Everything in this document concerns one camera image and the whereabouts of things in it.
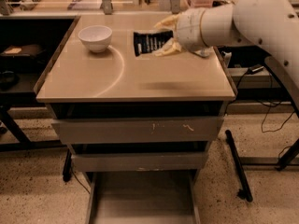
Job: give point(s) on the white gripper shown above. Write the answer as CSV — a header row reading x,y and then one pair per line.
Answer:
x,y
189,30

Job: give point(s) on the dark blue rxbar wrapper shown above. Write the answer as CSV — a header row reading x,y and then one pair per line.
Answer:
x,y
147,43

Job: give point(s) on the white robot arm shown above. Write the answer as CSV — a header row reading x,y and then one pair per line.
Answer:
x,y
271,25

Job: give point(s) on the grey drawer cabinet with countertop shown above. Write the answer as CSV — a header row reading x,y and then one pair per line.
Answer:
x,y
115,84

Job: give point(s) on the grey top drawer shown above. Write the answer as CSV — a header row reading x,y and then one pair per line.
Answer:
x,y
112,131

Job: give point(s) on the grey middle drawer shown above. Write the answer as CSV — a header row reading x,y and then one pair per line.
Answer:
x,y
139,161

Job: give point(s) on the open grey bottom drawer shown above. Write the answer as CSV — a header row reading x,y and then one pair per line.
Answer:
x,y
163,197

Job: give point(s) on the clear plastic water bottle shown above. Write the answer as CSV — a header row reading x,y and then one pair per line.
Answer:
x,y
203,53

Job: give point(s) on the white ceramic bowl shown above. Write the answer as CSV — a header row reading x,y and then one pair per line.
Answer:
x,y
95,38

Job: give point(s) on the black power adapter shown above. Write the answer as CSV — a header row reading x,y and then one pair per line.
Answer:
x,y
255,69

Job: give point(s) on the black table leg base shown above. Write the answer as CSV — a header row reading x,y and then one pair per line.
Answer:
x,y
244,192

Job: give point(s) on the black left table leg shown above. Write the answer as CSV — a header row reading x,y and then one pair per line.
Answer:
x,y
8,119

